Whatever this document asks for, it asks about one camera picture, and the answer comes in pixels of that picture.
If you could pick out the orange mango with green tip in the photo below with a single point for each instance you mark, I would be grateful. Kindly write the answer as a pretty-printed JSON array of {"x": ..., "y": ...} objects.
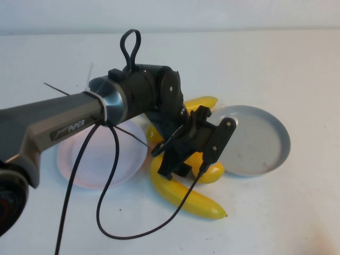
[{"x": 154, "y": 134}]

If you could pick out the white zip tie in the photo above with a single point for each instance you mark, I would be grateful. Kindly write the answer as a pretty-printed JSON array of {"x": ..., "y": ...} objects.
[{"x": 104, "y": 109}]

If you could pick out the pink round plate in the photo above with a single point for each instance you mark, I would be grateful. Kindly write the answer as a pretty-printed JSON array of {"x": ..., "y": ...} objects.
[{"x": 130, "y": 159}]

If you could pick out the blue-grey round plate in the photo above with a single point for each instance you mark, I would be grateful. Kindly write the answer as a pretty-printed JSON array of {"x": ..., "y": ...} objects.
[{"x": 260, "y": 143}]

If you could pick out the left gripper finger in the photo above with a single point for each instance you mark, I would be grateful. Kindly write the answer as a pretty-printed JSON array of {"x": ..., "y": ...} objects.
[
  {"x": 166, "y": 167},
  {"x": 186, "y": 168}
]

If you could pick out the orange plastic mango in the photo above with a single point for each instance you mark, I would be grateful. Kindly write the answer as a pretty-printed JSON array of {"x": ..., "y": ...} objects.
[{"x": 213, "y": 172}]

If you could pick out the yellow plastic banana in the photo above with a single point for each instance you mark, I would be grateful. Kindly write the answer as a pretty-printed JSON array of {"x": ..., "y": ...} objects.
[
  {"x": 204, "y": 102},
  {"x": 172, "y": 191}
]

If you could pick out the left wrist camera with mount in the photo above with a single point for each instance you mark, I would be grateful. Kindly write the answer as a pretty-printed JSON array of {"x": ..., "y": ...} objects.
[{"x": 220, "y": 138}]

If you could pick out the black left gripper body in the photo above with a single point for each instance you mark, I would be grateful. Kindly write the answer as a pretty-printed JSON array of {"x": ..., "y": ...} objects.
[{"x": 183, "y": 143}]

